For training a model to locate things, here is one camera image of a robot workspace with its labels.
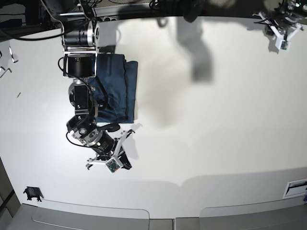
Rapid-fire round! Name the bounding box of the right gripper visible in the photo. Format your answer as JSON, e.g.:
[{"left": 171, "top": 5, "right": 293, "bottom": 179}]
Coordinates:
[{"left": 92, "top": 133, "right": 132, "bottom": 170}]

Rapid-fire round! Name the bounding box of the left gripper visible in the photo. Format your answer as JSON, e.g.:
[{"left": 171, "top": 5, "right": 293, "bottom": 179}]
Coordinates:
[{"left": 271, "top": 13, "right": 300, "bottom": 30}]

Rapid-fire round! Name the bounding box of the blue T-shirt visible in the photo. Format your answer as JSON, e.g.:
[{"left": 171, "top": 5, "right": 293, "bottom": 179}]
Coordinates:
[{"left": 88, "top": 54, "right": 138, "bottom": 124}]

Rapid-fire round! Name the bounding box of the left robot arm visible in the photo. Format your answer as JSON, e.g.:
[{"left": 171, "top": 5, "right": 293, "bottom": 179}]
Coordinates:
[{"left": 270, "top": 0, "right": 307, "bottom": 30}]

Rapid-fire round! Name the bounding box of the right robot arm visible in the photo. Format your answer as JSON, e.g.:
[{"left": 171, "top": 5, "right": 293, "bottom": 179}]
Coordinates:
[{"left": 42, "top": 0, "right": 134, "bottom": 173}]

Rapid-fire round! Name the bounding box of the black plastic clip part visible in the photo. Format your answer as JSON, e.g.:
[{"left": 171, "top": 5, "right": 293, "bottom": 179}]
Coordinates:
[{"left": 23, "top": 186, "right": 44, "bottom": 202}]

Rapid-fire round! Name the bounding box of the silver hex key pair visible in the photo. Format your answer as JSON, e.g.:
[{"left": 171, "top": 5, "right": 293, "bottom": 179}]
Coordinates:
[{"left": 0, "top": 66, "right": 12, "bottom": 78}]

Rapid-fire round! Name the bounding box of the long silver hex key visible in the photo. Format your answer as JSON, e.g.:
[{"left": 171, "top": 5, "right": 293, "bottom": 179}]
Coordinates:
[{"left": 9, "top": 46, "right": 19, "bottom": 63}]

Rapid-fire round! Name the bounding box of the blue box in background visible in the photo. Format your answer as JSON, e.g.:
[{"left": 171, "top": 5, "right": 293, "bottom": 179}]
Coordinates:
[{"left": 0, "top": 19, "right": 23, "bottom": 28}]

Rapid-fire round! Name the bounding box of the right grey chair back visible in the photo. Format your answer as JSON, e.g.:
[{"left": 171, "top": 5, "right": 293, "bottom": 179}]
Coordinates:
[{"left": 175, "top": 199, "right": 307, "bottom": 230}]

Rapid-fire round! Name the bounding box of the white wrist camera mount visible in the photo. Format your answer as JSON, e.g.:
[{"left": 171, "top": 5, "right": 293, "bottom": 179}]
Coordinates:
[{"left": 86, "top": 129, "right": 134, "bottom": 173}]

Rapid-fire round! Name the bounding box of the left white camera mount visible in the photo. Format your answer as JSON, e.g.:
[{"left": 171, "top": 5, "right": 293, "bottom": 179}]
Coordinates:
[{"left": 253, "top": 11, "right": 304, "bottom": 51}]

